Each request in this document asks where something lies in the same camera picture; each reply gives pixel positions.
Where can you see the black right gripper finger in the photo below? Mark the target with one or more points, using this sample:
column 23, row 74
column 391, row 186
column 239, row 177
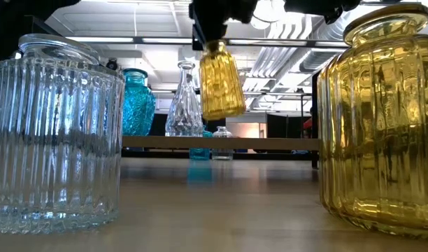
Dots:
column 207, row 31

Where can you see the ribbed yellow glass vase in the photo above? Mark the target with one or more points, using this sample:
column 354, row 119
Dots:
column 221, row 84

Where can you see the tall diamond-cut clear vase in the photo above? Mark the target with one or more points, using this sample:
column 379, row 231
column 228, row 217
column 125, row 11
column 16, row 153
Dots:
column 184, row 112

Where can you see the tall embossed blue glass vase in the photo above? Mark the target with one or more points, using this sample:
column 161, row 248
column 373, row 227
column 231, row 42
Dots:
column 138, row 108

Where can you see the short blue glass vase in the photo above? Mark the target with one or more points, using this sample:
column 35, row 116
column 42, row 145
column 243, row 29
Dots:
column 200, row 154

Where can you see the short clear glass vase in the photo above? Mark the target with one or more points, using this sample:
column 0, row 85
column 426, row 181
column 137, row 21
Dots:
column 222, row 154

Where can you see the ribbed clear glass jar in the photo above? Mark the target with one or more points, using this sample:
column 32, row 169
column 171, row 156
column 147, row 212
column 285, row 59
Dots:
column 53, row 140

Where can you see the wide yellow glass jar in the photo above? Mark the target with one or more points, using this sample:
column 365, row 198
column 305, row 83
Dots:
column 378, row 140

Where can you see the black round ceiling fixture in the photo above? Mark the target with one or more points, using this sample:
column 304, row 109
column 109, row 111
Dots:
column 112, row 64

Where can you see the long ceiling light strip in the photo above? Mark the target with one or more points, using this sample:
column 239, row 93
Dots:
column 102, row 39

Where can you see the person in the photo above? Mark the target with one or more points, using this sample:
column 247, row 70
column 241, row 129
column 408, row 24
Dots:
column 307, row 125

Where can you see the black aluminium table frame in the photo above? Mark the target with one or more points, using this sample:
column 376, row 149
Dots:
column 263, row 154

